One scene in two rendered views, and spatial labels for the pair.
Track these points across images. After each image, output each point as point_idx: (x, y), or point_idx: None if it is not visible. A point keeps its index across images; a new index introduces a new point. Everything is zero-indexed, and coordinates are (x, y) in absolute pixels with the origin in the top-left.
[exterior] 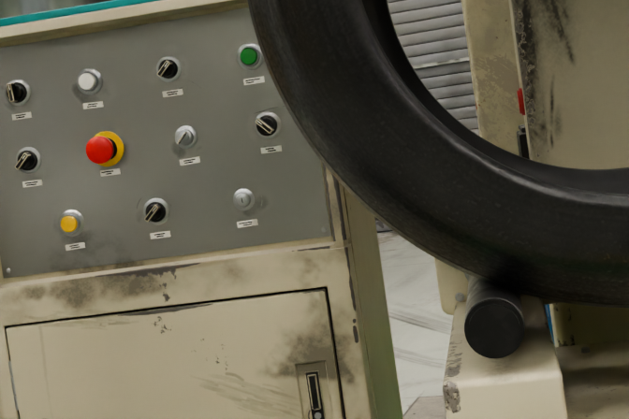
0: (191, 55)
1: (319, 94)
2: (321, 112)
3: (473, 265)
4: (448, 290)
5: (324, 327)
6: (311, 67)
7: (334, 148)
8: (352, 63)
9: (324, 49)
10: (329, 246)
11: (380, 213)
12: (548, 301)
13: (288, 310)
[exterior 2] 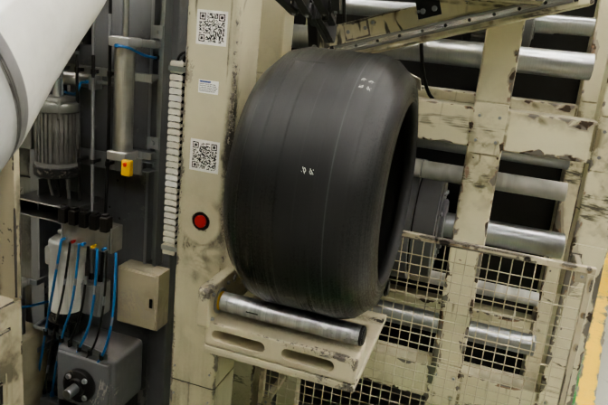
0: None
1: (363, 270)
2: (357, 277)
3: (353, 315)
4: (209, 317)
5: (8, 353)
6: (366, 261)
7: (352, 287)
8: (373, 258)
9: (370, 254)
10: (13, 301)
11: (346, 306)
12: None
13: None
